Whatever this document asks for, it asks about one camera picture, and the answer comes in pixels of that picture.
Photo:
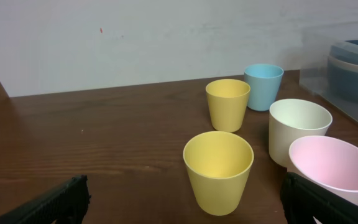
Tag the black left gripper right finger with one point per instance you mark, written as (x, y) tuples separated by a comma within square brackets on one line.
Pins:
[(305, 202)]

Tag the beige large bowl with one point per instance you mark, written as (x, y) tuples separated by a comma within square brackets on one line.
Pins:
[(343, 64)]

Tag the light blue plastic cup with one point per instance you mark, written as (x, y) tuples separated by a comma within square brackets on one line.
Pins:
[(264, 80)]

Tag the yellow cup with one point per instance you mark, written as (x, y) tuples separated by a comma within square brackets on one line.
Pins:
[(227, 103), (218, 165)]

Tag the clear plastic storage bin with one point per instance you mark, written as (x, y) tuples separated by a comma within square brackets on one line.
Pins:
[(317, 42)]

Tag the white mint plastic cup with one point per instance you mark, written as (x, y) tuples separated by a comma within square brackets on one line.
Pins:
[(290, 119)]

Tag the pink plastic cup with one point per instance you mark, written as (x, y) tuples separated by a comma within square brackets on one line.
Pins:
[(328, 162)]

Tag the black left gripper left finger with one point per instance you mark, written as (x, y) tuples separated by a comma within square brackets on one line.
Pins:
[(66, 203)]

